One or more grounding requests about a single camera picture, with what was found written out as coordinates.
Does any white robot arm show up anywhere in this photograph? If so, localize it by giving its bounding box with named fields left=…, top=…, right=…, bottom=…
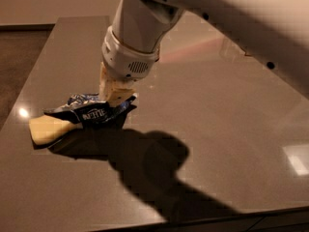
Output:
left=99, top=0, right=309, bottom=106

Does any yellow sponge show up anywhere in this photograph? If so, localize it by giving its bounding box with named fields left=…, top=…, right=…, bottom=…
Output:
left=29, top=115, right=82, bottom=146

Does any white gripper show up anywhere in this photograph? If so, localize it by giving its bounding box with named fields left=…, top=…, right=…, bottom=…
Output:
left=98, top=26, right=158, bottom=107

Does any blue chip bag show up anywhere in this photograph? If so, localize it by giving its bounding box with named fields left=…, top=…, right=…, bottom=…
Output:
left=43, top=93, right=136, bottom=124

